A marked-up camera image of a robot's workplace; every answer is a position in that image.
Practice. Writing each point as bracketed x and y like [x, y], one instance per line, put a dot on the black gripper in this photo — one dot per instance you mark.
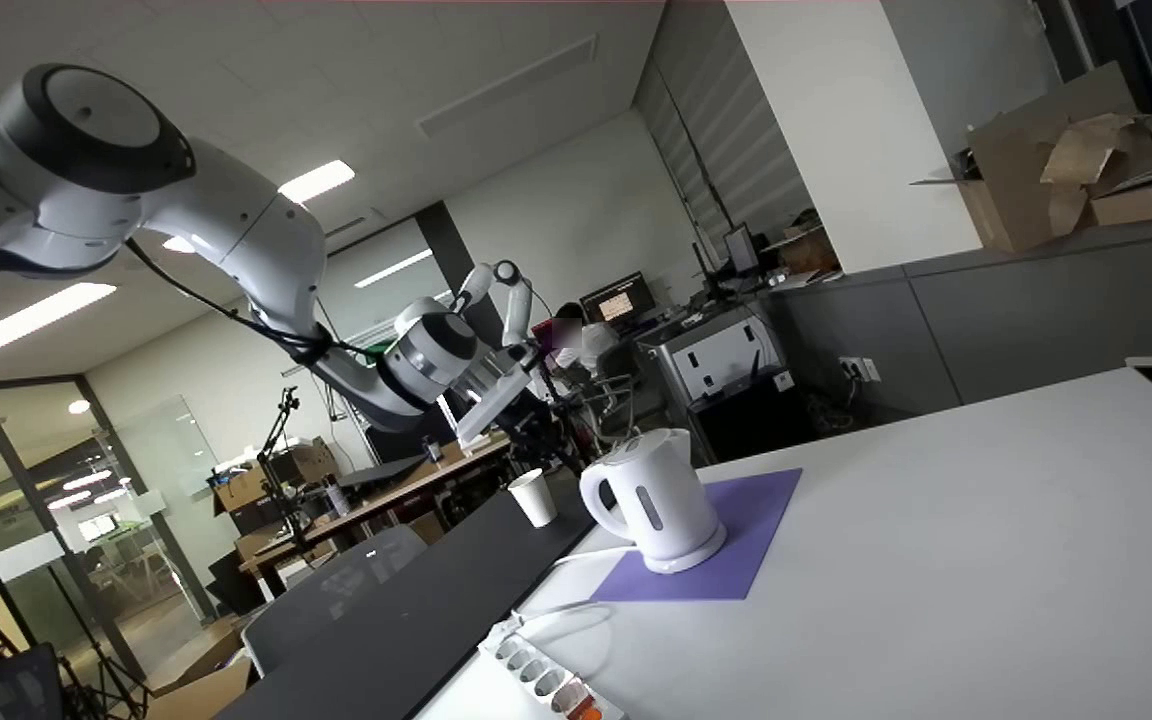
[534, 419]

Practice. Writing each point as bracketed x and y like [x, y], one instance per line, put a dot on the white electric kettle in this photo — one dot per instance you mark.
[656, 500]

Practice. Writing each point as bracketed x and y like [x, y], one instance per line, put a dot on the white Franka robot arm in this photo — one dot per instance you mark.
[202, 215]

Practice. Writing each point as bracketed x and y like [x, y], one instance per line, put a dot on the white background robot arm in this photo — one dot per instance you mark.
[513, 300]

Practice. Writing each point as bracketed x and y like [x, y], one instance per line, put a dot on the white paper cup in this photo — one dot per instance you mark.
[534, 498]

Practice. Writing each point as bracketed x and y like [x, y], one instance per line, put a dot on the seated person in white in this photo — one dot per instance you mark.
[593, 349]

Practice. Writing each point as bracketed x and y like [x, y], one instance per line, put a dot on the lit computer monitor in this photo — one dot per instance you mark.
[619, 306]

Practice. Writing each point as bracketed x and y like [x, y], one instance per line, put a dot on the wooden work table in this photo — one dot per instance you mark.
[402, 487]

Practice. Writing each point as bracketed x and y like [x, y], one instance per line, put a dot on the white metal cabinet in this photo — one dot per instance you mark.
[722, 356]

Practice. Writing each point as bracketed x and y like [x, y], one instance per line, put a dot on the white power strip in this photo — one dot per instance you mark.
[549, 681]

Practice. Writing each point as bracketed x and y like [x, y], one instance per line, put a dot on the stacked cardboard boxes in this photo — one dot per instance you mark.
[277, 476]

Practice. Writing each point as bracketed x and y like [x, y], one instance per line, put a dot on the grey window blinds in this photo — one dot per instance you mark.
[722, 126]

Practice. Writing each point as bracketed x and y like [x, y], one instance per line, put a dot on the long ceiling light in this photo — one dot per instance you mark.
[319, 181]
[23, 327]

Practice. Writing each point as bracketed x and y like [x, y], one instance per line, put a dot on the cardboard box on floor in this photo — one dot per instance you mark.
[202, 681]

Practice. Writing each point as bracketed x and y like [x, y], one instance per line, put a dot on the open cardboard box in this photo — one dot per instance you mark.
[1069, 161]

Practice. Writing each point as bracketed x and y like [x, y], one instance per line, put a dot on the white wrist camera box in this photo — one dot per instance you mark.
[485, 401]

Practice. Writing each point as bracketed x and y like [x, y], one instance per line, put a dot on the small tripod with camera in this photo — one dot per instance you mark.
[283, 423]

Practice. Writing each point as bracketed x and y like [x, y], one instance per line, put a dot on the white wall outlet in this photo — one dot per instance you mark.
[862, 368]

